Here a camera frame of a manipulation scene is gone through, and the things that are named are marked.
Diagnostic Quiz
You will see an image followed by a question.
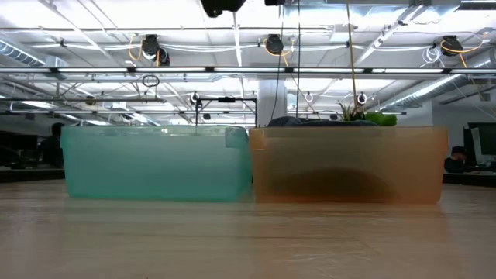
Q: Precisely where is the dark blue denim hat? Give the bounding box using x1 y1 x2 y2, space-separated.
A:
267 165 394 204
266 115 380 129

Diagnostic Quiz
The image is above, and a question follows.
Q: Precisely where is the large grey fabric hat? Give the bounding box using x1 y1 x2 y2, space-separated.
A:
200 0 286 19

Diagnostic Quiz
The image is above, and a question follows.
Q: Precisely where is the white building column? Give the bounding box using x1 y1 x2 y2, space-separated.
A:
257 79 288 127

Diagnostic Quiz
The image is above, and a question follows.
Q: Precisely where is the teal translucent plastic bin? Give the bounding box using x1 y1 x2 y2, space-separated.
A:
60 124 253 203

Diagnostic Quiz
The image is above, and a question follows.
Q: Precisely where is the succulent in patterned white pot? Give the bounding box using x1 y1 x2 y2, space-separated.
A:
337 101 398 128

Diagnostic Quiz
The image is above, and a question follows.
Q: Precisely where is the orange translucent plastic bin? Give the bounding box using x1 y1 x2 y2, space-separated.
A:
248 126 450 205

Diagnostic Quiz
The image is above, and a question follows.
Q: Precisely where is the person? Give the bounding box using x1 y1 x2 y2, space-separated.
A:
443 145 480 174
38 122 66 168

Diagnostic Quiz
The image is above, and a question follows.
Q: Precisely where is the black computer monitor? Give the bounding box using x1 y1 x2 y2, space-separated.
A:
463 122 496 166

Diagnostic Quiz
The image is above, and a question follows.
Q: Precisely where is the black stand frame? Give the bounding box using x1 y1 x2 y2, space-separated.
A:
194 96 260 127

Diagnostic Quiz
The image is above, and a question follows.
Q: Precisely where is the black hanging cable with coil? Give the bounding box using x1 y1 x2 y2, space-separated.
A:
269 5 287 119

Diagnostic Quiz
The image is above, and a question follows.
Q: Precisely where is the thin black hanging cable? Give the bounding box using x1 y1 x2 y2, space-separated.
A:
295 0 303 119

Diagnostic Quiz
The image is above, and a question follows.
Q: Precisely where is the black ceiling cable reel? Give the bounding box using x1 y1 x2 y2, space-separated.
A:
263 33 285 57
440 34 465 58
139 33 172 67

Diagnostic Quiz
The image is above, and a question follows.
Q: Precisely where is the looped black cable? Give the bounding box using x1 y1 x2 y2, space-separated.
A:
141 74 161 88

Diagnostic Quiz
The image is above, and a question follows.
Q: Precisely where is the yellow hanging cable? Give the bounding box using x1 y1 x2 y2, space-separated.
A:
344 0 360 114

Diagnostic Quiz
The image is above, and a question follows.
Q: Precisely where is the silver ventilation duct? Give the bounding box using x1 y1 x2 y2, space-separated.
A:
381 72 496 113
0 38 47 67

